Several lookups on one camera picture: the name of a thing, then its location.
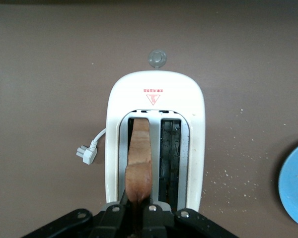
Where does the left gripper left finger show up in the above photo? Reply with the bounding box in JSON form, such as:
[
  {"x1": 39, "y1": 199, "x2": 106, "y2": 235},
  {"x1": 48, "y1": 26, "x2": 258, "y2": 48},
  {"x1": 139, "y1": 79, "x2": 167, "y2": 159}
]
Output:
[{"x1": 22, "y1": 190, "x2": 135, "y2": 238}]

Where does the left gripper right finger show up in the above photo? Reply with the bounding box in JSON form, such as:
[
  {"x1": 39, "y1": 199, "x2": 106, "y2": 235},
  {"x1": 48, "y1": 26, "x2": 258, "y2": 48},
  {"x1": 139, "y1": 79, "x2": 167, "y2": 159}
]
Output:
[{"x1": 143, "y1": 193, "x2": 239, "y2": 238}]

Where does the brown bread slice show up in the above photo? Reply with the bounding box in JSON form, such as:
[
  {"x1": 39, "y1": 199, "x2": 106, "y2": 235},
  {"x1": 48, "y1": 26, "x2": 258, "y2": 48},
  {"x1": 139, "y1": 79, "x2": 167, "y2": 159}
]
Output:
[{"x1": 125, "y1": 118, "x2": 153, "y2": 236}]

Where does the blue plate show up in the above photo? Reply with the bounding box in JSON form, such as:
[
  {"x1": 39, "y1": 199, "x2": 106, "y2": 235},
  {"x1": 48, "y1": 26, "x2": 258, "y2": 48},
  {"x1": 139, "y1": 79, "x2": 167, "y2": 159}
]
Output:
[{"x1": 278, "y1": 140, "x2": 298, "y2": 230}]

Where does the white two-slot toaster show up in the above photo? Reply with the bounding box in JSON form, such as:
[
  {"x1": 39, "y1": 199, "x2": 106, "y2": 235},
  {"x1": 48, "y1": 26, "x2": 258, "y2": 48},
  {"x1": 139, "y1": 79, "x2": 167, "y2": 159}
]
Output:
[{"x1": 104, "y1": 49, "x2": 206, "y2": 214}]

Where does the white toaster power cord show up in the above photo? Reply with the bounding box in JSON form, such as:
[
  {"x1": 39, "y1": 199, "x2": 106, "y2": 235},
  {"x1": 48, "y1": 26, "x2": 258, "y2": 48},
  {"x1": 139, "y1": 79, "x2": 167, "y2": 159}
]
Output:
[{"x1": 76, "y1": 128, "x2": 107, "y2": 165}]

